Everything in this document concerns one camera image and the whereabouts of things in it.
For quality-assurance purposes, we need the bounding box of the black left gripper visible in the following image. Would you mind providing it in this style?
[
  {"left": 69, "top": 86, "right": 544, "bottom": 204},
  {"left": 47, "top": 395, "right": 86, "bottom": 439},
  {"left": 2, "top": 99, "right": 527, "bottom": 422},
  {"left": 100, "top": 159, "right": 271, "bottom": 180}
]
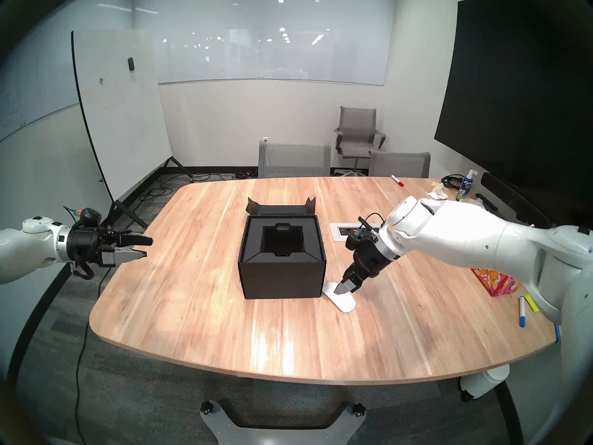
[{"left": 67, "top": 226, "right": 153, "bottom": 267}]

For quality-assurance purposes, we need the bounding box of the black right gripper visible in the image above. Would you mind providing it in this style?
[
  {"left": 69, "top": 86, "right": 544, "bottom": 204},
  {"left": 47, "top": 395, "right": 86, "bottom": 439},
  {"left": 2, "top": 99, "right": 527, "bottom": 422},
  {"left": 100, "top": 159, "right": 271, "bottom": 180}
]
[{"left": 334, "top": 237, "right": 395, "bottom": 296}]

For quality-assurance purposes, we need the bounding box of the white computer mouse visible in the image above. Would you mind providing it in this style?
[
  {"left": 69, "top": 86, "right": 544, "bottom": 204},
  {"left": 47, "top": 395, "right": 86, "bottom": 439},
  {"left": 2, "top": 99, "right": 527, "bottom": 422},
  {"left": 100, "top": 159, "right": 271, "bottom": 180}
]
[{"left": 322, "top": 281, "right": 357, "bottom": 314}]

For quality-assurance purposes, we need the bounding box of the black cardboard box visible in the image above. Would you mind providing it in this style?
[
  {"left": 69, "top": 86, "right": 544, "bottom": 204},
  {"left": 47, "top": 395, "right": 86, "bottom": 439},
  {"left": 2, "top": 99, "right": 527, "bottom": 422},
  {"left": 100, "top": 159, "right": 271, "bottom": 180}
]
[{"left": 238, "top": 197, "right": 327, "bottom": 300}]

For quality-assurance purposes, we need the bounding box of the red floral tissue box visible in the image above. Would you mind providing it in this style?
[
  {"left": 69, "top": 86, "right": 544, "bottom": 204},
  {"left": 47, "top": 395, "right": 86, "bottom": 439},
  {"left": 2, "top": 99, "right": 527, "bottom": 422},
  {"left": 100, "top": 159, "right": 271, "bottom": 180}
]
[{"left": 470, "top": 268, "right": 521, "bottom": 298}]

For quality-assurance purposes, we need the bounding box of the grey table outlet panel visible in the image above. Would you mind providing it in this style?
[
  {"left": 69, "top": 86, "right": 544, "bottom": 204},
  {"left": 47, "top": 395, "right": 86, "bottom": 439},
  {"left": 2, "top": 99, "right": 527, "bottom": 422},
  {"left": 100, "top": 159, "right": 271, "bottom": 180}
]
[{"left": 329, "top": 223, "right": 385, "bottom": 242}]

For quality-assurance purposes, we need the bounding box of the wide grey mesh chair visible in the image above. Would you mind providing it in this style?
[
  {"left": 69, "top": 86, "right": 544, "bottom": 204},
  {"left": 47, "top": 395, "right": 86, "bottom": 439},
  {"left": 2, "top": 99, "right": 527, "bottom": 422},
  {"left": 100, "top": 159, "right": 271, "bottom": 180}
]
[{"left": 258, "top": 140, "right": 332, "bottom": 178}]

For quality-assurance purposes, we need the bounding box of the rolling whiteboard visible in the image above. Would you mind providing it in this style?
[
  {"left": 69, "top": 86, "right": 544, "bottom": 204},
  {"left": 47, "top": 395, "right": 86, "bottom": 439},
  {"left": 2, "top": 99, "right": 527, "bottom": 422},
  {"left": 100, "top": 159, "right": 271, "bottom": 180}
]
[{"left": 71, "top": 29, "right": 194, "bottom": 229}]

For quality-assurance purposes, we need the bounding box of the whiteboard cleaner spray bottle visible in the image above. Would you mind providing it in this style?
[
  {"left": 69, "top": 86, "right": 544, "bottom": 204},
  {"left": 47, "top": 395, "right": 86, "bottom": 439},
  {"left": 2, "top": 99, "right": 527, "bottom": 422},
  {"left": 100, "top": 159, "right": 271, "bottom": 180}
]
[{"left": 456, "top": 169, "right": 479, "bottom": 202}]

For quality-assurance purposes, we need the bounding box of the grey swivel armchair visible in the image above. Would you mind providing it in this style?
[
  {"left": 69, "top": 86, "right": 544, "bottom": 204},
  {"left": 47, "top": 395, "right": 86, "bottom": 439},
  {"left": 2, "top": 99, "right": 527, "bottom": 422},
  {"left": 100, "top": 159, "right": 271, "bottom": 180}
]
[{"left": 334, "top": 107, "right": 386, "bottom": 177}]

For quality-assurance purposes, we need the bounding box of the white cylindrical floor unit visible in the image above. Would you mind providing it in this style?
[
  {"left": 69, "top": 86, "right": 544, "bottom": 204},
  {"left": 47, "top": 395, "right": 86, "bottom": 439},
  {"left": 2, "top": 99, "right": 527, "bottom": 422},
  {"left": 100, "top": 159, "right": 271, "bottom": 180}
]
[{"left": 459, "top": 364, "right": 510, "bottom": 401}]

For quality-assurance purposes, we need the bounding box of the black video soundbar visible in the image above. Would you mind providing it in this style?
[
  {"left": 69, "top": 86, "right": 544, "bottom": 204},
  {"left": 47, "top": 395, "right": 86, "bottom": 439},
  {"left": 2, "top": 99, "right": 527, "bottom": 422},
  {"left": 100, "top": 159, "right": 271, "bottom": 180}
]
[{"left": 481, "top": 172, "right": 552, "bottom": 230}]

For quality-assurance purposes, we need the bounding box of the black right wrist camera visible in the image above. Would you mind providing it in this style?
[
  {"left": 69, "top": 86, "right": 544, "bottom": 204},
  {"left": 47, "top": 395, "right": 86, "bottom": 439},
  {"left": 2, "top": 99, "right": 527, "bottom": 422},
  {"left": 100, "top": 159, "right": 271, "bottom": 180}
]
[{"left": 345, "top": 224, "right": 379, "bottom": 250}]

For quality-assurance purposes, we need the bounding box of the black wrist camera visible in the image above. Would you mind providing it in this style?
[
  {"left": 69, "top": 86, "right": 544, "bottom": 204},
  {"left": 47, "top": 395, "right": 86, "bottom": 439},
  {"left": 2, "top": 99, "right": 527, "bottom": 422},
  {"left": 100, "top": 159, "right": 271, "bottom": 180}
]
[
  {"left": 345, "top": 224, "right": 379, "bottom": 250},
  {"left": 74, "top": 208, "right": 103, "bottom": 228}
]

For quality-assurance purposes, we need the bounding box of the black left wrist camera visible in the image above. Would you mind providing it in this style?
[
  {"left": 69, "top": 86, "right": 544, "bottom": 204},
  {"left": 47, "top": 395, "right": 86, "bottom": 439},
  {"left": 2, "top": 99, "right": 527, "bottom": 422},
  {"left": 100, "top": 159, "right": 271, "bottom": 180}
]
[{"left": 74, "top": 208, "right": 103, "bottom": 228}]

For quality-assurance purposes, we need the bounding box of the grey metal pedestal base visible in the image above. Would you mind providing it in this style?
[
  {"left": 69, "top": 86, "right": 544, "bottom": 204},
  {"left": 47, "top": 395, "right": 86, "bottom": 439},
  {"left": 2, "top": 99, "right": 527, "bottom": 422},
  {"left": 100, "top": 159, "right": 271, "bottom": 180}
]
[{"left": 200, "top": 400, "right": 366, "bottom": 445}]

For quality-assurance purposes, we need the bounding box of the glass wall whiteboard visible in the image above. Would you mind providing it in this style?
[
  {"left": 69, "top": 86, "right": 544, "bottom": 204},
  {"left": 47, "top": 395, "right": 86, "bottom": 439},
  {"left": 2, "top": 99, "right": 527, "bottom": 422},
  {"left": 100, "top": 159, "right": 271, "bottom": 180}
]
[
  {"left": 151, "top": 0, "right": 394, "bottom": 86},
  {"left": 0, "top": 32, "right": 84, "bottom": 143}
]

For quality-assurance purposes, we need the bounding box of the black wall screen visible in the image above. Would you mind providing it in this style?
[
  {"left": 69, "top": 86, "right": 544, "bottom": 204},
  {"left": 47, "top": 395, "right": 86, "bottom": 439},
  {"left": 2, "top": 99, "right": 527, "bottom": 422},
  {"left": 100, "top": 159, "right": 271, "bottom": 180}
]
[{"left": 434, "top": 0, "right": 593, "bottom": 227}]

